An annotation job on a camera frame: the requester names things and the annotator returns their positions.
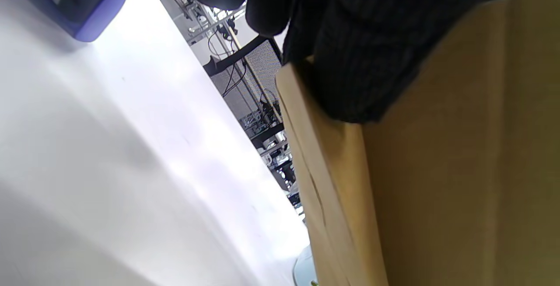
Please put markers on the person's left hand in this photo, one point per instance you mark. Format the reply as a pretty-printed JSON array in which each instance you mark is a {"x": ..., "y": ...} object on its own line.
[{"x": 372, "y": 36}]

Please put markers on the brown paper bag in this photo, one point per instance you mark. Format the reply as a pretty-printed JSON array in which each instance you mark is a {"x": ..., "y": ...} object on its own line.
[{"x": 459, "y": 168}]

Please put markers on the light blue plastic basket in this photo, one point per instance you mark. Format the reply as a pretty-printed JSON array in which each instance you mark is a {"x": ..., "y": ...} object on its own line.
[{"x": 304, "y": 270}]

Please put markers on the grey and blue barcode scanner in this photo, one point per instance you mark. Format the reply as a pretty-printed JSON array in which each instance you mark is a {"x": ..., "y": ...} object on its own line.
[{"x": 100, "y": 15}]

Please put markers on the black mesh office chair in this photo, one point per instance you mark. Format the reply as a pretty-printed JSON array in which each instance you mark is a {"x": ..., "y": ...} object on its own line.
[{"x": 262, "y": 63}]

